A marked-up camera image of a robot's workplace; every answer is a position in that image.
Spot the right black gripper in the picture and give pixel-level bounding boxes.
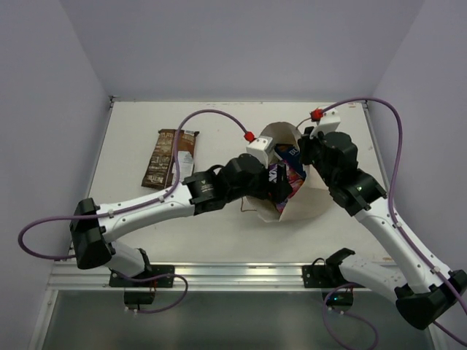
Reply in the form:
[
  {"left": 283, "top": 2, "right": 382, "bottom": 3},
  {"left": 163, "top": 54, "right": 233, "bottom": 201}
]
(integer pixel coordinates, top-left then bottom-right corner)
[{"left": 298, "top": 125, "right": 336, "bottom": 189}]

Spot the brown paper bag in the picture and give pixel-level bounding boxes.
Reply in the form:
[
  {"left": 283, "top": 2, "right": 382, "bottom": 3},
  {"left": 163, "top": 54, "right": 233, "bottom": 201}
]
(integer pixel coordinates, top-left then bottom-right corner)
[{"left": 246, "top": 122, "right": 333, "bottom": 222}]

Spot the brown chocolate snack bag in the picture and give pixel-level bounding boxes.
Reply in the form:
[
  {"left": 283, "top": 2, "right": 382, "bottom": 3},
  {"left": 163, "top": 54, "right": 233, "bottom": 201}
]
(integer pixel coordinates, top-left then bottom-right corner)
[{"left": 142, "top": 129, "right": 199, "bottom": 190}]

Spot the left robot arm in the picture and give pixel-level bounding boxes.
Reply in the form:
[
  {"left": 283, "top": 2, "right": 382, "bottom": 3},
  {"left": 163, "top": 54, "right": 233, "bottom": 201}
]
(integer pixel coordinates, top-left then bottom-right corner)
[{"left": 70, "top": 153, "right": 293, "bottom": 287}]

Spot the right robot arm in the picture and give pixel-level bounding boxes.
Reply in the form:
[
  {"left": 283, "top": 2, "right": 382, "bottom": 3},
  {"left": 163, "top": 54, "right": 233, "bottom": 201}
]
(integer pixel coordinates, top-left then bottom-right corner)
[{"left": 298, "top": 127, "right": 466, "bottom": 330}]

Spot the purple berry candy bag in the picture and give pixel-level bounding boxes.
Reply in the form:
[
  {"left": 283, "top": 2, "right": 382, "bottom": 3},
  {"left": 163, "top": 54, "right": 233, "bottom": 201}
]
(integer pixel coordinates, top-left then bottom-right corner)
[{"left": 268, "top": 161, "right": 304, "bottom": 214}]

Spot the blue snack box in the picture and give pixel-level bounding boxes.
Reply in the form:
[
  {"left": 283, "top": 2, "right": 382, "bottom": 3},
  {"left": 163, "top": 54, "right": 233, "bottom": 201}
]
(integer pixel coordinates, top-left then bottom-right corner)
[{"left": 274, "top": 144, "right": 306, "bottom": 180}]

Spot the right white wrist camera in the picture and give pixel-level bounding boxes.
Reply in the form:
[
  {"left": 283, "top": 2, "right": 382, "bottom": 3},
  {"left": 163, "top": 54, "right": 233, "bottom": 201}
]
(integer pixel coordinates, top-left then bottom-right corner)
[{"left": 310, "top": 108, "right": 341, "bottom": 138}]

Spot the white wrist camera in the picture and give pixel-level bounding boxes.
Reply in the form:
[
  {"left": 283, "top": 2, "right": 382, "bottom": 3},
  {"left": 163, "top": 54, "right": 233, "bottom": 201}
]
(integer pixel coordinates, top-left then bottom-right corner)
[
  {"left": 246, "top": 136, "right": 274, "bottom": 167},
  {"left": 310, "top": 108, "right": 341, "bottom": 138}
]

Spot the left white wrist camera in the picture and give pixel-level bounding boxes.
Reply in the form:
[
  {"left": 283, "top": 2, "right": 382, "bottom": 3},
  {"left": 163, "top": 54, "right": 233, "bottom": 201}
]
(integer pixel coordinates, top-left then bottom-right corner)
[{"left": 246, "top": 136, "right": 274, "bottom": 167}]

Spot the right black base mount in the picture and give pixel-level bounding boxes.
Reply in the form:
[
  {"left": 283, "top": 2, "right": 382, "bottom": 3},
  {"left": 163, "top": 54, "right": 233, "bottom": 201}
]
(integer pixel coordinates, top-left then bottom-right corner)
[{"left": 301, "top": 257, "right": 354, "bottom": 311}]

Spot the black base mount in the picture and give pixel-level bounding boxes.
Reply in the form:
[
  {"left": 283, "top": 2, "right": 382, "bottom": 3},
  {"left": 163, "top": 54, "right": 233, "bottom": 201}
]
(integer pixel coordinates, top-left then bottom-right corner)
[
  {"left": 301, "top": 257, "right": 354, "bottom": 311},
  {"left": 109, "top": 264, "right": 184, "bottom": 314}
]

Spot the aluminium mounting rail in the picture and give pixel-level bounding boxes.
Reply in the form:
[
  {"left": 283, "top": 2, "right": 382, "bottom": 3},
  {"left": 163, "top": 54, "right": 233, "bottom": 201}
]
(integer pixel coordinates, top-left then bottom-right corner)
[{"left": 47, "top": 261, "right": 398, "bottom": 292}]

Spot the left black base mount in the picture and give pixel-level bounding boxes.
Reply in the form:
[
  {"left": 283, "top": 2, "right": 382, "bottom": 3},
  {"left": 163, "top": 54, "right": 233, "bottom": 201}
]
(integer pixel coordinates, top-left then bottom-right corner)
[{"left": 109, "top": 264, "right": 184, "bottom": 314}]

